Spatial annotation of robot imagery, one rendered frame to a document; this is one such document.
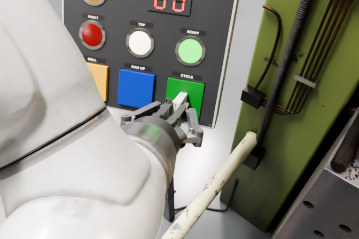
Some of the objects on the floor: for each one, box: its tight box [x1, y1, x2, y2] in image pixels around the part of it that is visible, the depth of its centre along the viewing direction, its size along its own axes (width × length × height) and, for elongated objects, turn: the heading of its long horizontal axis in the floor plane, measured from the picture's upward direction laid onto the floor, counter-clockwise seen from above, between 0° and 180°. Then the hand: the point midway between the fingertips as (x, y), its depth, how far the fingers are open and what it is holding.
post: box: [163, 175, 175, 222], centre depth 105 cm, size 4×4×108 cm
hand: (179, 104), depth 56 cm, fingers closed
